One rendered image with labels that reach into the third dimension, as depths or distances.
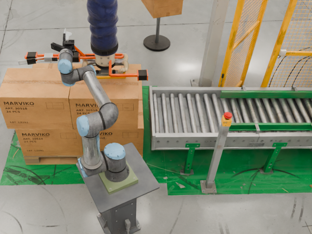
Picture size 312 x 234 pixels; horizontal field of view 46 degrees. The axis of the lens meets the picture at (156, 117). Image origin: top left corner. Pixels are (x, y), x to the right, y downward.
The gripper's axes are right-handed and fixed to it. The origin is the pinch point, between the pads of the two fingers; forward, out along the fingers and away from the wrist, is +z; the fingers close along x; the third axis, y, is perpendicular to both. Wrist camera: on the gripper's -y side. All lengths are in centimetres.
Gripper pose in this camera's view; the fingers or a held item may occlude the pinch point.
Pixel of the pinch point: (65, 36)
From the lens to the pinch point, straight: 285.4
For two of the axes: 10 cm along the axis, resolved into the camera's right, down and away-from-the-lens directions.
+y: 9.9, -0.2, 1.0
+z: -0.9, -7.2, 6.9
